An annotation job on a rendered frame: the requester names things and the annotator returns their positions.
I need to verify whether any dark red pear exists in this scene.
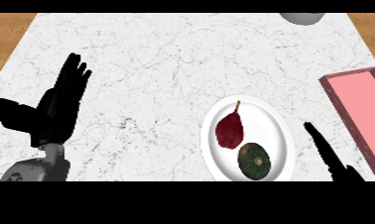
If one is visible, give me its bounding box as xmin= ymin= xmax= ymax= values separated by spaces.
xmin=215 ymin=100 xmax=246 ymax=150

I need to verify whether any pink cardboard box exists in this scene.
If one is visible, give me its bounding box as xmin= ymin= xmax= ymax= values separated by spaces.
xmin=318 ymin=66 xmax=375 ymax=174

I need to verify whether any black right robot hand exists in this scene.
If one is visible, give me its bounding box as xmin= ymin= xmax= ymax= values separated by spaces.
xmin=303 ymin=121 xmax=367 ymax=182

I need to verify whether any white oval plate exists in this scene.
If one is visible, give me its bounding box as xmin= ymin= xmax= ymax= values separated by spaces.
xmin=200 ymin=94 xmax=296 ymax=182

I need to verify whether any grey bowl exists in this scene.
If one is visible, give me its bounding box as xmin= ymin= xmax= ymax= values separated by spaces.
xmin=280 ymin=13 xmax=327 ymax=27

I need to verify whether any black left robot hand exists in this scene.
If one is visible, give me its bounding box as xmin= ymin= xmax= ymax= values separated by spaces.
xmin=0 ymin=53 xmax=95 ymax=149

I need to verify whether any dark green squash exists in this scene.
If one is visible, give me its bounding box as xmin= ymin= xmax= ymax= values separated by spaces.
xmin=238 ymin=142 xmax=274 ymax=180

